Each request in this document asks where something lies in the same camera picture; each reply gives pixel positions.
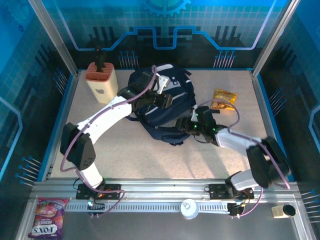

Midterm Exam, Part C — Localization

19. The navy blue backpack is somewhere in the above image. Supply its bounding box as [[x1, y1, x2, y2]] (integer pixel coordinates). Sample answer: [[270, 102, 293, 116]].
[[124, 63, 198, 146]]

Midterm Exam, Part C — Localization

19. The yellow snack bag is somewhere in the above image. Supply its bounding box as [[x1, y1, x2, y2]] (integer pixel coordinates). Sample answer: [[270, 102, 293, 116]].
[[211, 88, 238, 112]]

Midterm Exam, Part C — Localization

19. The cream knife block orange top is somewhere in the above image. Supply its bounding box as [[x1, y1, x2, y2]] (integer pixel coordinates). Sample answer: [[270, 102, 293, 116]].
[[85, 62, 119, 105]]

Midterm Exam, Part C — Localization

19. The white round cap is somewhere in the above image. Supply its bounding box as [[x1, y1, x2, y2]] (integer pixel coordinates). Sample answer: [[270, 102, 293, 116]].
[[180, 198, 200, 220]]

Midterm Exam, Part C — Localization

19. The small beige sponge block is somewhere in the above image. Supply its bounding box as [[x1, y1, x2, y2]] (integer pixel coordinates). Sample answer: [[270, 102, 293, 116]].
[[271, 206, 285, 219]]

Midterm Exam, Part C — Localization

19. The black round cap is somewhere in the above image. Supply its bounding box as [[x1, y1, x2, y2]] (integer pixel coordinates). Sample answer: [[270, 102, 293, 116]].
[[283, 204, 297, 217]]

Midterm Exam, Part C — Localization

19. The purple Fox's candy bag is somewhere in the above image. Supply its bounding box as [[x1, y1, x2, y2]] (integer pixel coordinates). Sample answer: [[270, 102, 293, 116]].
[[27, 197, 70, 240]]

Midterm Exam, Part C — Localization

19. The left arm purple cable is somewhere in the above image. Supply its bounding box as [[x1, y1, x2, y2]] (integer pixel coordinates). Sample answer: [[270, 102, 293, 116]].
[[59, 64, 158, 218]]

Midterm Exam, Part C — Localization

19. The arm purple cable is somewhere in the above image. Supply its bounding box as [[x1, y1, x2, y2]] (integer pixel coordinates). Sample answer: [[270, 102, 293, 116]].
[[198, 98, 291, 219], [59, 64, 158, 218]]

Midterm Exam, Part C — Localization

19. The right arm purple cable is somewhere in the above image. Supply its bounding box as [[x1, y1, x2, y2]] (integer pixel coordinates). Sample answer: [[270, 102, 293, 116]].
[[198, 98, 291, 219]]

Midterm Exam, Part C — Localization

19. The black knife handle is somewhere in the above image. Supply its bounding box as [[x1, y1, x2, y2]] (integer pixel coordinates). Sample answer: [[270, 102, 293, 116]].
[[95, 47, 107, 73]]

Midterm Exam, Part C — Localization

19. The aluminium frame beam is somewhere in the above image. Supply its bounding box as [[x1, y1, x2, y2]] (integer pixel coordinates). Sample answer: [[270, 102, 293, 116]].
[[32, 177, 301, 203]]

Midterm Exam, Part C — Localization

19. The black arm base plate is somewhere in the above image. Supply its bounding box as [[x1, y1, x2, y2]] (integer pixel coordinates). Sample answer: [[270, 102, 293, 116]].
[[76, 183, 122, 201], [208, 183, 255, 201]]

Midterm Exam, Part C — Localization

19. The slotted white cable duct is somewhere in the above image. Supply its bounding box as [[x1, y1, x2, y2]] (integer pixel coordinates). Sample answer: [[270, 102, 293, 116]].
[[63, 201, 232, 213]]

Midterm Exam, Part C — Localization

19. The aluminium frame post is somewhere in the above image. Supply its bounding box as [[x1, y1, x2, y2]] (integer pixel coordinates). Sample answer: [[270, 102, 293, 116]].
[[250, 0, 300, 77], [27, 0, 80, 77]]

